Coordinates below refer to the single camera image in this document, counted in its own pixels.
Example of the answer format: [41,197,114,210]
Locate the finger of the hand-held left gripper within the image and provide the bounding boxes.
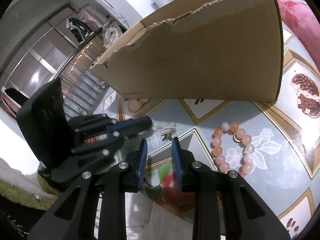
[67,114,153,140]
[50,136,125,180]

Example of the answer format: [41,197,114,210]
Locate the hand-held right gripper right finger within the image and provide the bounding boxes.
[171,137,292,240]

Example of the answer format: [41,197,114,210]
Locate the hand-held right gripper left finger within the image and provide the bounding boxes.
[26,139,148,240]

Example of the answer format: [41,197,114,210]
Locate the silver earrings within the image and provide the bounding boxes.
[160,122,178,142]

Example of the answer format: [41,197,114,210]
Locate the orange pink bead bracelet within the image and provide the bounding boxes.
[211,121,255,178]

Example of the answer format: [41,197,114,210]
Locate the brown cardboard box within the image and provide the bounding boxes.
[90,0,284,103]

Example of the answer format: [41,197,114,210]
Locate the stair railing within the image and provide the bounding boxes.
[59,30,118,120]

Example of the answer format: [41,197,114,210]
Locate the brown wardrobe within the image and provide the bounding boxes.
[0,4,83,93]

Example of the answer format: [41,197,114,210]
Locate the white fluffy garment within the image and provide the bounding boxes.
[125,192,195,240]

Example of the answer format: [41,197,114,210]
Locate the green rug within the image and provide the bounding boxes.
[0,172,60,210]

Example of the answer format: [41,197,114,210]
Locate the white patterned cloth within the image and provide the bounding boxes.
[102,20,127,49]

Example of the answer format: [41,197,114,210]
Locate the black white hanging jacket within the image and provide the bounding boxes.
[66,17,93,43]

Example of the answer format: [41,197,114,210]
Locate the fruit print tablecloth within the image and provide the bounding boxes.
[104,22,320,240]

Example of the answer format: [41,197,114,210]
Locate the pink hanging garment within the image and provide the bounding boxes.
[79,5,110,27]

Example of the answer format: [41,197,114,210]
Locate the pink floral blanket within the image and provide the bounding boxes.
[274,0,320,55]

